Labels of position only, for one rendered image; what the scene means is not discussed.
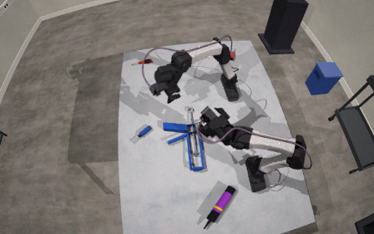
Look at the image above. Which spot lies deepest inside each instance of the blue cylinder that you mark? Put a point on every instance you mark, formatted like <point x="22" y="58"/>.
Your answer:
<point x="143" y="132"/>

